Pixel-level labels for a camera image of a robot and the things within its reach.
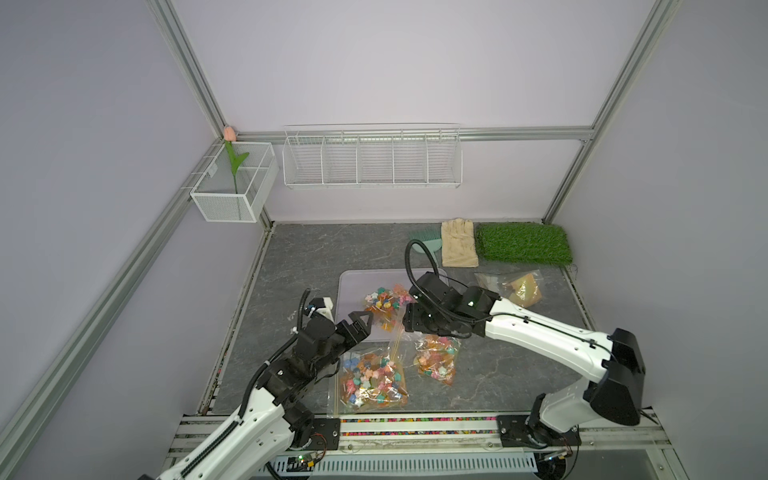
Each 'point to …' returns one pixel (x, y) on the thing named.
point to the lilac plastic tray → (353, 286)
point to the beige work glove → (458, 246)
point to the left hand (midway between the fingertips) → (366, 324)
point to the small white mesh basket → (223, 197)
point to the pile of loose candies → (386, 305)
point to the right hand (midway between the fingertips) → (410, 320)
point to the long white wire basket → (372, 155)
